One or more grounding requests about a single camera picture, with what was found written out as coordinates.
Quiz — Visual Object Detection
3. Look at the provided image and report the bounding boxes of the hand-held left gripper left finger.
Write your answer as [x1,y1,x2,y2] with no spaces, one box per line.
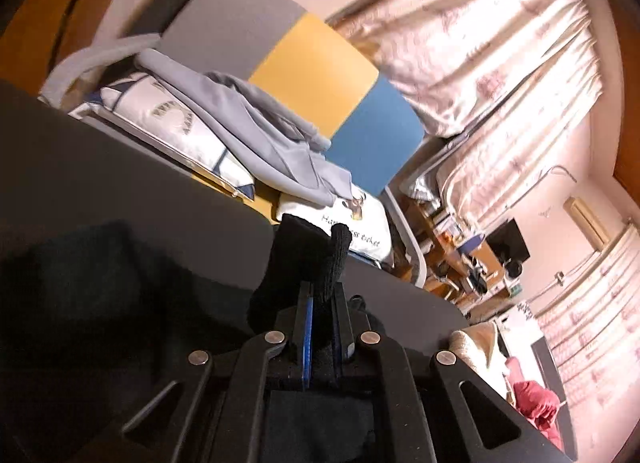
[75,281,316,463]

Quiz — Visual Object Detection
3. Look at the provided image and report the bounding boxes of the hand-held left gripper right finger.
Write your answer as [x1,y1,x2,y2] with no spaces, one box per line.
[331,282,572,463]

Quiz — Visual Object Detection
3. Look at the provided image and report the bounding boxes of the black sweater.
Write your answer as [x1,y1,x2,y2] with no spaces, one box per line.
[0,212,381,463]

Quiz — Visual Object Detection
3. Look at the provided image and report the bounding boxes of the white cushion with deer print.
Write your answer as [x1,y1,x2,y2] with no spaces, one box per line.
[275,183,396,269]

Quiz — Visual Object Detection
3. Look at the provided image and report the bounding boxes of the cream knit garment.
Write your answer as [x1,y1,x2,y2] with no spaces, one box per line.
[447,320,511,394]

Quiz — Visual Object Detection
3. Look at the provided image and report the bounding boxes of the wooden desk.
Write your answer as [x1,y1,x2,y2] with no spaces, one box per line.
[400,193,531,314]

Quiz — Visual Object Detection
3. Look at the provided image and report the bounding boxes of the black monitor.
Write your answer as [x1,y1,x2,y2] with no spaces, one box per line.
[485,218,532,264]

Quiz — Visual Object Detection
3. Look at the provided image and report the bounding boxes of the pinkish red garment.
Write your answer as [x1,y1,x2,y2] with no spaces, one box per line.
[502,355,566,449]

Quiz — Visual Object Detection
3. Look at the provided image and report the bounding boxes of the light grey garment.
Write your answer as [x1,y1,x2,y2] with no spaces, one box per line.
[132,48,353,206]

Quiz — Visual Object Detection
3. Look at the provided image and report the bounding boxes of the pale striped curtain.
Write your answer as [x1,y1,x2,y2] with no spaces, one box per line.
[535,223,640,454]

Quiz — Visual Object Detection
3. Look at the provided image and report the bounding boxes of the grey yellow blue chair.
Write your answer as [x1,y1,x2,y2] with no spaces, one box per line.
[37,0,431,289]

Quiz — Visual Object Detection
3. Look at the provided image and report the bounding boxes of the white cushion with triangle print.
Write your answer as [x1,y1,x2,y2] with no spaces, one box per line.
[70,70,258,201]

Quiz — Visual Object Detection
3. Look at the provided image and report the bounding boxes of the pale floral curtain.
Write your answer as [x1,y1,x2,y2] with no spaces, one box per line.
[327,0,608,229]

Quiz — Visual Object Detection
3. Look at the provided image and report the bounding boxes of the wooden wardrobe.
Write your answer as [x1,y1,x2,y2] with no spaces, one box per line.
[10,0,126,94]

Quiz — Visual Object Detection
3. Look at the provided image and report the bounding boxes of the wall air conditioner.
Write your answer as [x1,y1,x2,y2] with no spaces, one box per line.
[562,196,608,251]

